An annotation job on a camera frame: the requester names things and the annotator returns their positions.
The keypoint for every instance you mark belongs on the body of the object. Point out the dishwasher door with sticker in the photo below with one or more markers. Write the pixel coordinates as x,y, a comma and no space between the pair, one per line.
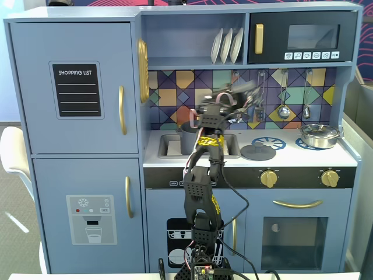
163,204

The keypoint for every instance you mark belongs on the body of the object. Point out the steel toy spoon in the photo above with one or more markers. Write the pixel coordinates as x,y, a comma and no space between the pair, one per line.
306,111

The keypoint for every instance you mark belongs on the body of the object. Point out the fridge door with shopping list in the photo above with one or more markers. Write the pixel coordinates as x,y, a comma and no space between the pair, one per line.
35,87

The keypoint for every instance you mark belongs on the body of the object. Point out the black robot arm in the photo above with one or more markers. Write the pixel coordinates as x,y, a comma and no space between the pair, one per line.
198,201

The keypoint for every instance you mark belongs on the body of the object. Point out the oven door with window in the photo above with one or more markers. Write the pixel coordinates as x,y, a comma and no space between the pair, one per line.
256,204

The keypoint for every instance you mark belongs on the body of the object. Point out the black toy microwave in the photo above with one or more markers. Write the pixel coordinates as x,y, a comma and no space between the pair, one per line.
274,38

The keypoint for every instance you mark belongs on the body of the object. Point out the blue toy kitchen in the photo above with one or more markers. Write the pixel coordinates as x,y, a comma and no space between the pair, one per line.
186,35

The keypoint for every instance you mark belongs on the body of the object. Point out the freezer door with dispenser print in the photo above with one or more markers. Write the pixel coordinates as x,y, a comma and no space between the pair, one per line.
52,181

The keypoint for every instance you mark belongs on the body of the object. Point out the gray pot lid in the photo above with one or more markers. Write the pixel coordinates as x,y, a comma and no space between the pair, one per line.
258,151

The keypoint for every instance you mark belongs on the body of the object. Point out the gray sink basin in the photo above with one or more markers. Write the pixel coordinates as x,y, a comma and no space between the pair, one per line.
170,146

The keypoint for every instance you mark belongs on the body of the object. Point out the steel toy ladle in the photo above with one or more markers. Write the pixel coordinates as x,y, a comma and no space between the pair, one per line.
282,111

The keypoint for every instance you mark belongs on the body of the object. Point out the steel toy pot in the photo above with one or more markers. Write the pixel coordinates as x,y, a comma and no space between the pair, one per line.
319,141

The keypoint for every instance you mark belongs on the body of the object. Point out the white chair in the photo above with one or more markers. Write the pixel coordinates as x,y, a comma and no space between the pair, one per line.
14,146

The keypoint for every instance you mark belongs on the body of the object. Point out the steel pot lid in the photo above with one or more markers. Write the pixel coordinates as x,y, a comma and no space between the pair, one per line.
319,129

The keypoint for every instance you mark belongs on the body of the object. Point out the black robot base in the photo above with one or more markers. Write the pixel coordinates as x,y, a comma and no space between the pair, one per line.
201,266

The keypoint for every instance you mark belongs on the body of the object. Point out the gold toy phone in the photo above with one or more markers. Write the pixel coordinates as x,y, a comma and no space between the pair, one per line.
142,70

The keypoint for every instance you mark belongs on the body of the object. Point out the black table clamp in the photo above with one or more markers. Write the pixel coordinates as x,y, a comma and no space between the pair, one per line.
161,268

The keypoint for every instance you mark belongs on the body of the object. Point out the white toy plate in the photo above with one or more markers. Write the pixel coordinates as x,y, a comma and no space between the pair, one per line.
216,46
226,46
236,45

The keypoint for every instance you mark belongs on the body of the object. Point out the gray toy pot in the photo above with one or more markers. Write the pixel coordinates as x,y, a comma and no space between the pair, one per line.
188,140

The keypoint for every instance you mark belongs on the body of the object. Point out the gold stove knob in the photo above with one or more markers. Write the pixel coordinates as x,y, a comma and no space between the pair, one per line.
330,178
268,178

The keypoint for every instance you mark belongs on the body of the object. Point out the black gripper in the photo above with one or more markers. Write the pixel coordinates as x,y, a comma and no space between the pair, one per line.
244,91

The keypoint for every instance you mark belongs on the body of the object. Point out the steel toy spatula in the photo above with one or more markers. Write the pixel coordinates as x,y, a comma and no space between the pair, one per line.
258,112

